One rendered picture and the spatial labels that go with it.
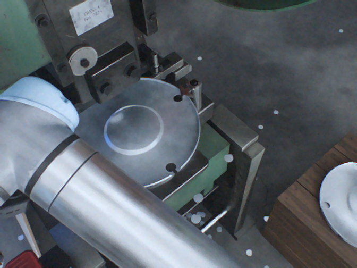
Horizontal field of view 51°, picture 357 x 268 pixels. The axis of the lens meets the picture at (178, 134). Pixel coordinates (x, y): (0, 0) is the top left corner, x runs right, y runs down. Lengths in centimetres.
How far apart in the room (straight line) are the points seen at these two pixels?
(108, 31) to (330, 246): 87
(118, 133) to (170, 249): 49
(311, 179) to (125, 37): 80
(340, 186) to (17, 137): 107
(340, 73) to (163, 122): 140
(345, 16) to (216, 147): 162
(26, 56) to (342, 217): 99
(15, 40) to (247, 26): 181
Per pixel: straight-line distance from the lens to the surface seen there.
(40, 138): 36
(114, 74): 69
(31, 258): 77
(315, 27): 230
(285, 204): 122
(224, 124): 98
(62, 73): 61
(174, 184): 74
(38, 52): 57
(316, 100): 193
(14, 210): 57
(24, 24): 54
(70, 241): 89
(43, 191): 36
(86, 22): 64
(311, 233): 122
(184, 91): 86
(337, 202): 125
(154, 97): 86
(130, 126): 81
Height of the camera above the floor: 145
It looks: 56 degrees down
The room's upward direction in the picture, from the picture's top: 5 degrees counter-clockwise
